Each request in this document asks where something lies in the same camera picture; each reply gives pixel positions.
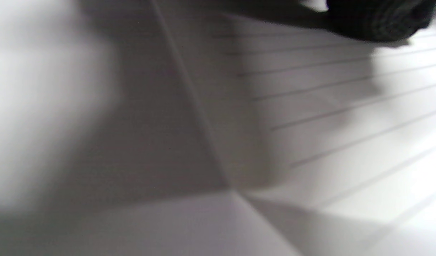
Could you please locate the person's left hand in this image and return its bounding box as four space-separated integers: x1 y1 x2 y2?
326 0 436 43

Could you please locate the white lined paper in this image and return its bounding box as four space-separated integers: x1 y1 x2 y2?
149 0 436 256

